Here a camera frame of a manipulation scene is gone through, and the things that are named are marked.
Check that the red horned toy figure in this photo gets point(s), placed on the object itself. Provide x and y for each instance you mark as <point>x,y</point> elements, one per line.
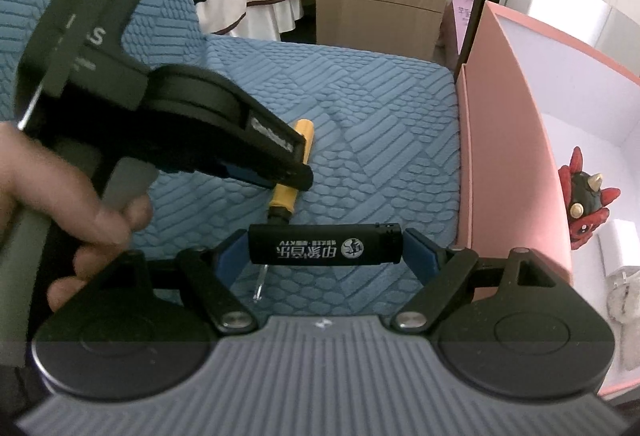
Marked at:
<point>582,226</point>

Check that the white panelled partition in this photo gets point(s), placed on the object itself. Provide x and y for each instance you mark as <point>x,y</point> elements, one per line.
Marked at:
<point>565,11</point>

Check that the blue textured sofa cover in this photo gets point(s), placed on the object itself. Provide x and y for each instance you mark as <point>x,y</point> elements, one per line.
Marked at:
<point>350,116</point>

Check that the yellow screwdriver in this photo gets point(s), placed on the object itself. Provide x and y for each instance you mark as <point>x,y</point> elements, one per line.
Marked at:
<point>286,199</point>

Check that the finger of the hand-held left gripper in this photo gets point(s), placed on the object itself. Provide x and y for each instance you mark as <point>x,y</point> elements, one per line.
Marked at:
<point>295,177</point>
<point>275,136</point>

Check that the black printed cylinder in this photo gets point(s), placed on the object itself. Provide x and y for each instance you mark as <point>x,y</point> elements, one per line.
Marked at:
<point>325,246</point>

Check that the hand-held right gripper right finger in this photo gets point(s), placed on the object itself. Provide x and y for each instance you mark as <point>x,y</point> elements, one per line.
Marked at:
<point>419,256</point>

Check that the white plush toy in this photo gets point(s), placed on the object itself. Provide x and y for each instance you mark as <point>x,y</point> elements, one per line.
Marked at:
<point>622,306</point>

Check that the person's left hand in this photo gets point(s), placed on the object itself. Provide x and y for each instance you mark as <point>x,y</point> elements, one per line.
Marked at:
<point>45,176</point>

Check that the white charger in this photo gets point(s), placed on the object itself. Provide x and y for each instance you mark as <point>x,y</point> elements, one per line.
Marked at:
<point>620,241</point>

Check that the pink printed bag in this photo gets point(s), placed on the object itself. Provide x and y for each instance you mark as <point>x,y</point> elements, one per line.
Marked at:
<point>460,16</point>

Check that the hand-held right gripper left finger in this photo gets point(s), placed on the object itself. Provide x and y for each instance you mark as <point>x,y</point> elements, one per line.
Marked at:
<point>227,263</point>

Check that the pink storage box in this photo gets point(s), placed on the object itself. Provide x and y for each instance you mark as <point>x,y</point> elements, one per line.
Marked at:
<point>500,141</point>

